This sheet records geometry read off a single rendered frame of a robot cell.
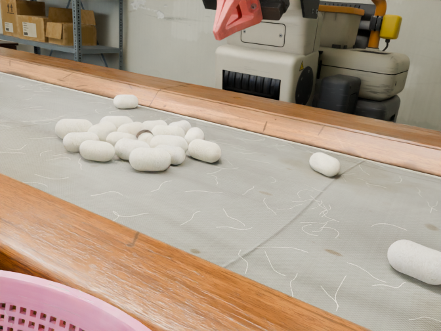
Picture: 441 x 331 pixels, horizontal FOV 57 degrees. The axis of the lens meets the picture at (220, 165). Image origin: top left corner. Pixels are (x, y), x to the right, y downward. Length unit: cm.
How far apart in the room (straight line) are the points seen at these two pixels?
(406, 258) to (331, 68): 100
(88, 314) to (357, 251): 18
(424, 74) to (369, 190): 197
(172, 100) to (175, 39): 243
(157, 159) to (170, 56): 271
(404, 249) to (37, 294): 20
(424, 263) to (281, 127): 29
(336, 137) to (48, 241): 36
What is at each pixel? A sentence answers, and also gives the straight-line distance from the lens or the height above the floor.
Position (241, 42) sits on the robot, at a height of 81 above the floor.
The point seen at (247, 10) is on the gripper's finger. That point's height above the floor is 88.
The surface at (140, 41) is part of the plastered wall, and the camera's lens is 324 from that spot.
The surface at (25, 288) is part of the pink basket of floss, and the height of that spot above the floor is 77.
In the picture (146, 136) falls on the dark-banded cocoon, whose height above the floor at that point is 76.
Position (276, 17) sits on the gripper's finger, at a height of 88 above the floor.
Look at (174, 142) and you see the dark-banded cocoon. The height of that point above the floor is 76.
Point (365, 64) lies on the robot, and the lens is 120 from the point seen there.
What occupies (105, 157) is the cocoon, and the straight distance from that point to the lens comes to 38.
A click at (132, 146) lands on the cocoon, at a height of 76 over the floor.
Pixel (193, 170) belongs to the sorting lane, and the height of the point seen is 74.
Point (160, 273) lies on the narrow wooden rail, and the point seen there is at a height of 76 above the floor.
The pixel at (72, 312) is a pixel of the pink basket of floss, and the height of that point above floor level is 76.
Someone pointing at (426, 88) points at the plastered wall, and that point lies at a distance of 235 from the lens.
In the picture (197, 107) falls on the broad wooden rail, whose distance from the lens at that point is 56.
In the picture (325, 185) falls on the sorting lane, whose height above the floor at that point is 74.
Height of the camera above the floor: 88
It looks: 21 degrees down
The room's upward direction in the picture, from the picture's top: 5 degrees clockwise
